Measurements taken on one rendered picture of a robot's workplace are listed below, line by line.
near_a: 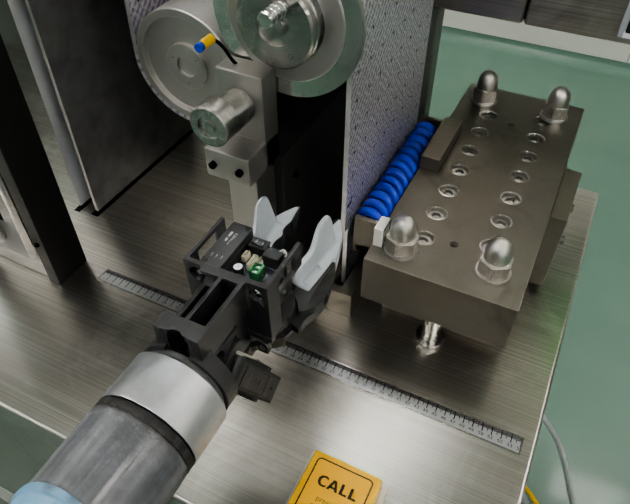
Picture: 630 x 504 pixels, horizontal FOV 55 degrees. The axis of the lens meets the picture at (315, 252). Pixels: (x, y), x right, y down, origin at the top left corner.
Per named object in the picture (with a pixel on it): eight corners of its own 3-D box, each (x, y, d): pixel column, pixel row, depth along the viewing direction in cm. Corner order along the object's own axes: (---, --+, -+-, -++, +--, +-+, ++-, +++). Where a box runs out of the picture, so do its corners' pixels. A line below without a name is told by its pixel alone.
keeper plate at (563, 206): (525, 281, 76) (549, 216, 68) (541, 232, 83) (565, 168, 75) (545, 288, 75) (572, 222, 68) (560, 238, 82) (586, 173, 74)
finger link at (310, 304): (349, 269, 51) (287, 337, 46) (349, 281, 52) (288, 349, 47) (304, 247, 53) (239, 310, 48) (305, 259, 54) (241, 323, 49)
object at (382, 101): (340, 231, 67) (346, 78, 54) (412, 125, 82) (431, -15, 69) (344, 232, 67) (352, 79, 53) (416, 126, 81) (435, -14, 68)
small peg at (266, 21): (254, 22, 48) (259, 8, 47) (271, 9, 50) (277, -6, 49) (269, 32, 48) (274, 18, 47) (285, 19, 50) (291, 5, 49)
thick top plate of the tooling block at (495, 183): (360, 296, 67) (363, 258, 62) (463, 118, 92) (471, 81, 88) (504, 349, 62) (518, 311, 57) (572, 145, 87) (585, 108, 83)
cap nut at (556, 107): (536, 120, 81) (546, 89, 78) (542, 106, 83) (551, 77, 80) (565, 126, 80) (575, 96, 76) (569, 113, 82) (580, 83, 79)
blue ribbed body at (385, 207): (351, 232, 68) (353, 208, 66) (415, 135, 82) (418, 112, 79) (380, 241, 67) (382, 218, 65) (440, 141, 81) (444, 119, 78)
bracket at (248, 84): (226, 310, 74) (190, 85, 53) (252, 275, 78) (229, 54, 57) (261, 324, 73) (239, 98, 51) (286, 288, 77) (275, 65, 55)
